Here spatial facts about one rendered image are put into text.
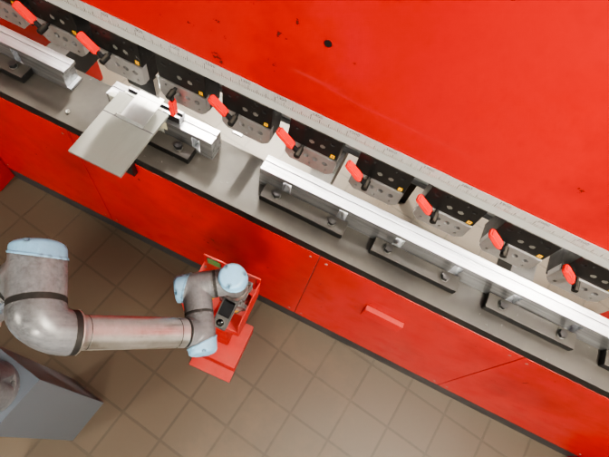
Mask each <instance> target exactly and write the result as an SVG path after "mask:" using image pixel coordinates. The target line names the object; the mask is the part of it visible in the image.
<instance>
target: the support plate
mask: <svg viewBox="0 0 609 457"><path fill-rule="evenodd" d="M132 100H133V97H131V96H129V95H128V94H126V93H124V92H121V91H119V92H118V93H117V94H116V95H115V97H114V98H113V99H112V100H111V101H110V102H109V104H108V105H107V106H106V107H105V108H104V110H105V111H107V112H110V113H112V114H115V113H119V114H121V113H122V112H123V111H124V110H125V108H126V107H127V106H128V105H129V103H130V102H131V101H132ZM105 111H102V112H101V113H100V114H99V115H98V116H97V118H96V119H95V120H94V121H93V122H92V124H91V125H90V126H89V127H88V128H87V129H86V130H85V132H84V133H83V134H82V135H81V136H80V137H79V139H78V140H77V141H76V142H75V143H74V144H73V146H72V147H71V148H70V149H69V150H68V151H69V152H70V153H71V154H73V155H75V156H77V157H79V158H81V159H83V160H86V161H88V162H89V163H91V164H93V165H95V166H97V167H99V168H101V169H103V170H106V171H108V172H109V173H111V174H113V175H115V176H117V177H119V178H121V177H122V176H123V175H124V173H125V172H126V171H127V170H128V168H129V167H130V166H131V164H132V163H133V162H134V161H135V160H136V159H137V157H138V156H139V155H140V153H141V152H142V151H143V149H144V148H145V147H146V146H147V144H148V143H149V142H150V140H151V139H152V138H153V136H154V135H155V134H156V132H157V131H158V130H159V129H160V127H161V126H162V124H163V123H164V122H165V121H166V120H167V119H168V117H169V115H168V114H166V113H165V112H162V111H160V110H156V111H155V113H154V114H153V115H152V117H151V118H150V119H149V121H148V122H147V123H146V124H145V126H144V127H143V128H142V129H144V130H146V131H149V132H151V133H153V135H152V134H150V133H148V132H146V131H144V130H142V129H140V128H138V127H136V126H134V125H132V124H130V123H128V122H126V121H124V120H122V119H120V118H118V117H116V116H118V114H116V116H114V115H111V114H109V113H107V112H105Z"/></svg>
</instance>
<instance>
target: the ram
mask: <svg viewBox="0 0 609 457"><path fill-rule="evenodd" d="M45 1H48V2H50V3H52V4H54V5H57V6H59V7H61V8H62V9H64V10H66V11H69V12H71V13H73V14H75V15H78V16H80V17H81V18H83V19H85V20H88V21H90V22H92V23H94V24H97V25H98V26H100V27H102V28H104V29H106V30H109V31H111V32H113V33H115V34H117V35H119V36H121V37H123V38H125V39H128V40H130V41H132V42H134V43H135V44H138V45H140V46H142V47H144V48H147V49H149V50H151V51H152V52H154V53H157V54H159V55H161V56H163V57H165V58H168V59H170V60H171V61H173V62H175V63H178V64H180V65H182V66H184V67H187V68H189V69H190V70H192V71H194V72H196V73H199V74H201V75H203V76H205V77H208V78H209V79H211V80H213V81H215V82H217V83H220V84H222V85H224V86H226V87H228V88H230V89H232V90H234V91H236V92H239V93H241V94H243V95H245V96H247V97H249V98H251V99H253V100H255V101H257V102H260V103H262V104H264V105H266V106H268V107H270V108H272V109H274V110H276V111H278V112H281V113H282V114H285V115H287V116H289V117H291V118H293V119H295V120H297V121H299V122H301V123H303V124H306V125H308V126H310V127H312V128H314V129H316V130H318V131H320V132H322V133H325V134H327V135H329V136H331V137H333V138H335V139H337V140H338V141H341V142H343V143H346V144H348V145H350V146H352V147H354V148H355V149H357V150H359V151H362V152H365V153H367V154H369V155H371V156H373V157H374V158H376V159H378V160H381V161H384V162H386V163H388V164H390V165H392V166H393V167H395V168H397V169H399V170H402V171H405V172H407V173H409V174H410V175H412V176H414V177H416V178H418V179H420V180H424V181H426V182H428V183H429V184H431V185H433V186H435V187H437V188H439V189H441V190H445V191H447V192H448V193H450V194H452V195H454V196H456V197H458V198H460V199H464V200H465V201H467V202H469V203H471V204H473V205H475V206H477V207H479V208H481V209H484V210H486V211H488V212H490V213H492V214H494V215H496V216H498V217H500V218H502V219H505V220H507V221H509V222H511V223H513V224H515V225H517V226H519V227H521V228H523V229H526V230H528V231H530V232H532V233H534V234H536V235H538V236H539V237H541V238H545V239H547V240H549V241H551V242H553V243H555V244H557V245H558V246H560V247H563V248H566V249H568V250H570V251H572V252H574V253H576V254H577V255H579V256H582V257H584V258H587V259H589V260H591V261H593V262H594V263H596V264H598V265H600V266H603V267H606V268H608V269H609V261H607V260H605V259H603V258H600V257H598V256H596V255H594V254H592V253H590V252H588V251H586V250H584V249H582V248H580V247H577V246H575V245H573V244H571V243H569V242H567V241H565V240H563V239H561V238H558V237H556V236H554V235H552V234H550V233H548V232H546V231H544V230H543V229H541V228H537V227H535V226H533V225H531V224H529V223H527V222H525V221H524V220H522V219H518V218H516V217H514V216H512V215H510V214H508V213H506V212H505V211H503V210H500V209H497V208H495V207H493V206H491V205H489V204H488V203H486V202H484V201H481V200H479V199H476V198H474V197H472V196H470V195H469V194H467V193H464V192H462V191H460V190H457V189H455V188H453V187H451V186H450V185H448V184H445V183H443V182H441V181H439V180H436V179H434V178H432V177H431V176H429V175H426V174H424V173H422V172H420V171H418V170H415V169H414V168H412V167H410V166H407V165H405V164H403V163H401V162H399V161H397V160H395V159H393V158H391V157H388V156H386V155H384V154H382V153H380V152H378V151H376V150H374V149H372V148H369V147H367V146H365V145H363V144H361V143H360V142H358V141H355V140H353V139H350V138H348V137H346V136H344V135H342V134H341V133H339V132H337V131H334V130H331V129H329V128H327V127H325V126H323V125H322V124H320V123H318V122H315V121H312V120H310V119H308V118H306V117H304V116H303V115H301V114H299V113H297V112H293V111H291V110H289V109H287V108H286V107H284V106H282V105H280V104H278V103H275V102H272V101H270V100H268V99H267V98H265V97H263V96H261V95H259V94H256V93H254V92H251V91H249V90H248V89H246V88H244V87H242V86H240V85H237V84H235V83H232V82H231V81H229V80H227V79H225V78H223V77H221V76H218V75H216V74H214V73H212V72H210V71H208V70H206V69H204V68H202V67H199V66H197V65H195V64H193V63H191V62H189V61H187V60H185V59H183V58H180V57H178V56H176V55H175V54H173V53H170V52H168V51H166V50H164V49H161V48H159V47H158V46H156V45H154V44H151V43H149V42H147V41H145V40H142V39H140V38H139V37H137V36H135V35H133V34H130V33H128V32H126V31H123V30H121V29H120V28H118V27H116V26H114V25H112V24H109V23H106V22H104V21H102V20H101V19H99V18H97V17H95V16H93V15H90V14H87V13H85V12H84V11H82V10H80V9H78V8H76V7H74V6H72V5H68V4H66V3H65V2H63V1H61V0H45ZM79 1H81V2H83V3H85V4H87V5H90V6H92V7H94V8H96V9H98V10H100V11H102V12H104V13H106V14H108V15H111V16H113V17H115V18H117V19H119V20H121V21H123V22H125V23H127V24H130V25H132V26H134V27H136V28H138V29H141V30H142V31H144V32H146V33H148V34H151V35H153V36H155V37H158V38H159V39H161V40H163V41H165V42H167V43H169V44H172V45H174V46H177V47H178V48H180V49H182V50H184V51H186V52H188V53H191V54H194V55H196V56H197V57H199V58H201V59H203V60H205V61H207V62H209V63H213V64H214V65H216V66H218V67H220V68H222V69H224V70H226V71H228V72H231V73H233V74H235V75H237V76H239V77H241V78H243V79H245V80H248V81H250V82H252V83H254V84H256V85H258V86H260V87H262V88H264V89H267V90H268V91H270V92H273V93H275V94H277V95H279V96H281V97H284V98H286V99H287V100H289V101H291V102H294V103H296V104H298V105H301V106H303V107H305V108H306V109H308V110H310V111H312V112H315V113H317V114H320V115H322V116H324V117H325V118H327V119H329V120H331V121H333V122H337V123H339V124H341V125H342V126H344V127H346V128H348V129H350V130H352V131H356V132H358V133H360V134H361V135H363V136H365V137H367V138H369V139H371V140H374V141H377V142H379V143H380V144H382V145H384V146H386V147H388V148H391V149H393V150H395V151H397V152H399V153H401V154H403V155H405V156H408V157H410V158H412V159H414V160H416V161H418V162H420V163H422V164H424V165H427V166H429V167H431V168H433V169H434V170H437V171H439V172H441V173H444V174H446V175H448V176H450V177H452V178H453V179H455V180H458V181H461V182H463V183H465V184H467V185H469V186H470V187H472V188H474V189H476V190H480V191H482V192H484V193H486V194H488V195H489V196H491V197H493V198H495V199H499V200H501V201H503V202H505V203H507V204H508V205H510V206H512V207H515V208H517V209H520V210H522V211H524V212H526V213H527V214H529V215H531V216H534V217H536V218H538V219H541V220H543V221H544V222H546V223H548V224H551V225H553V226H555V227H557V228H559V229H562V230H563V231H565V232H568V233H570V234H572V235H574V236H576V237H578V238H580V239H582V240H584V241H587V242H589V243H591V244H593V245H595V246H597V247H599V248H601V249H604V250H606V251H608V252H609V0H79Z"/></svg>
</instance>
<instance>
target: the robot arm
mask: <svg viewBox="0 0 609 457"><path fill-rule="evenodd" d="M5 252H6V253H7V254H6V262H5V263H3V264H2V265H1V266H0V326H1V324H2V322H3V321H5V323H6V325H7V327H8V329H9V330H10V332H11V333H12V334H13V335H14V336H15V337H16V338H17V339H18V340H19V341H20V342H22V343H23V344H25V345H27V346H29V347H31V348H33V349H34V350H36V351H39V352H42V353H45V354H48V355H59V356H72V355H78V354H79V353H80V352H81V351H92V350H128V349H163V348H187V351H188V355H189V356H191V357H201V356H207V355H212V354H214V353H215V352H216V351H217V349H218V344H217V336H218V335H217V334H216V327H217V328H219V329H221V330H222V331H225V330H226V329H227V327H228V324H229V322H230V320H231V318H232V316H233V315H234V313H235V311H236V310H237V311H246V310H247V305H246V304H245V303H246V302H245V301H246V299H247V296H248V294H249V293H250V292H251V290H252V288H253V283H252V282H249V281H248V275H247V273H246V271H245V269H244V268H243V267H242V266H240V265H239V264H237V263H229V264H226V265H225V266H223V267H222V268H219V269H215V270H209V271H202V272H196V273H192V272H191V273H187V274H183V275H179V276H176V277H175V278H174V282H173V286H174V294H175V298H176V301H177V302H178V303H182V304H183V305H184V314H185V317H159V316H94V315H85V314H84V313H83V312H82V311H81V310H72V309H69V308H68V260H69V258H68V249H67V247H66V246H65V245H64V244H63V243H62V242H59V241H57V240H53V239H48V238H18V239H15V240H12V241H11V242H9V244H8V245H7V250H6V251H5ZM250 285H251V286H250ZM215 297H219V300H220V301H222V302H221V304H220V306H219V308H218V311H217V313H216V315H215V317H214V309H213V301H212V298H215ZM19 388H20V377H19V374H18V372H17V370H16V369H15V368H14V367H13V366H12V365H11V364H9V363H7V362H5V361H2V360H0V413H1V412H2V411H3V410H4V409H6V408H7V407H8V406H9V405H10V404H11V403H12V402H13V401H14V399H15V397H16V396H17V394H18V391H19Z"/></svg>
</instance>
